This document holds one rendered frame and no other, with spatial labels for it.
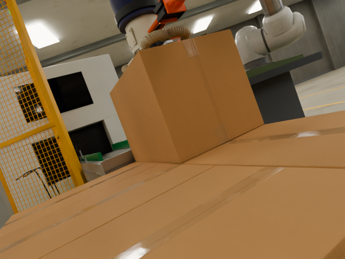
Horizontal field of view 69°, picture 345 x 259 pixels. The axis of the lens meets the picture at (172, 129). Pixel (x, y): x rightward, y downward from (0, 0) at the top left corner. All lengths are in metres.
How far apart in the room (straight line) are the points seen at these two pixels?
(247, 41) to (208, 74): 0.72
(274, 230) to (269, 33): 1.38
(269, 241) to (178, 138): 0.59
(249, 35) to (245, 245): 1.44
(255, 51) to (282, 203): 1.32
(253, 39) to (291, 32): 0.20
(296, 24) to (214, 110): 0.84
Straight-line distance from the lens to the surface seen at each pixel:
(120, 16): 1.21
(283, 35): 1.60
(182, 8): 1.02
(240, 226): 0.34
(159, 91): 0.84
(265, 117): 1.54
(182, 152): 0.85
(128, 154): 1.45
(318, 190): 0.38
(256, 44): 1.62
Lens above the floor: 0.70
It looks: 3 degrees down
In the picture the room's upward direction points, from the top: 21 degrees counter-clockwise
